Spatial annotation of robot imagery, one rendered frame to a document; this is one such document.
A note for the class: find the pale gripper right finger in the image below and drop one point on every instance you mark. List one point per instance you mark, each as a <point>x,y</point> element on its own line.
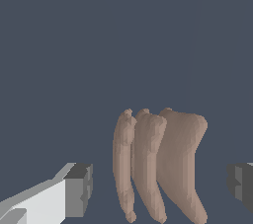
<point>243,182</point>

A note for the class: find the tan ridged curved object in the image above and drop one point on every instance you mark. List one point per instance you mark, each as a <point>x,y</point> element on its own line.
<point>171,162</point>

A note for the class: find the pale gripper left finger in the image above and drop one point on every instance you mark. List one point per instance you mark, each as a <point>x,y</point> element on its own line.
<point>49,198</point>

